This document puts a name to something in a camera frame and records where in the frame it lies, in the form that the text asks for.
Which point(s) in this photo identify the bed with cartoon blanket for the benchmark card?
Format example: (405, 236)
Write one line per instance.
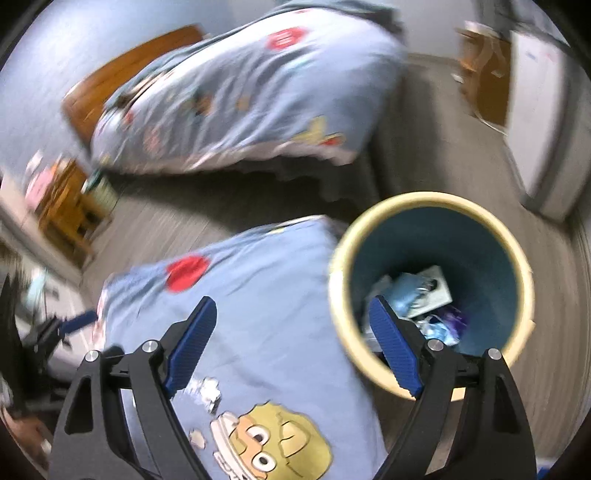
(258, 92)

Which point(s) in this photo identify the wooden stool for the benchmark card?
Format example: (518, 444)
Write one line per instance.
(69, 228)

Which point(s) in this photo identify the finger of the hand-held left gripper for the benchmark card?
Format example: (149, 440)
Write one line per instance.
(81, 320)

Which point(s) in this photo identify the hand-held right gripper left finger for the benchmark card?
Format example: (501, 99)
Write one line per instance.
(191, 346)

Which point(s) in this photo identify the white air purifier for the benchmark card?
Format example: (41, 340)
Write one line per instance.
(540, 129)

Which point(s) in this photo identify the pink box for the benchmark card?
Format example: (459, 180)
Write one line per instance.
(39, 187)

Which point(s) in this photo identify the wooden nightstand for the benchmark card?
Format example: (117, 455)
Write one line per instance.
(69, 180)

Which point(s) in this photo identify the small white green bin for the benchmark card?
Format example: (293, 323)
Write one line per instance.
(101, 194)

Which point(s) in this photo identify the blue trash bin yellow rim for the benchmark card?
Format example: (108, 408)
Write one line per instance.
(485, 258)

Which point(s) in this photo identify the white green medicine box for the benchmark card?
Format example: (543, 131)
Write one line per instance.
(436, 288)

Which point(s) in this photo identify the wooden bed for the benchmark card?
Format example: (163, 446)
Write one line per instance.
(106, 87)

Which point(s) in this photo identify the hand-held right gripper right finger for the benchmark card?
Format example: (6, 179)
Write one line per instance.
(395, 350)

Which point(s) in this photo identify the blue cartoon printed cushion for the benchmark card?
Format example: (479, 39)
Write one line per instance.
(277, 286)

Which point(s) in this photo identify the small white paper scrap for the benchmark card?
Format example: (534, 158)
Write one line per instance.
(198, 438)

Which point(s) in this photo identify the wooden television cabinet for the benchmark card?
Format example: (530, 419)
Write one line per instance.
(494, 92)

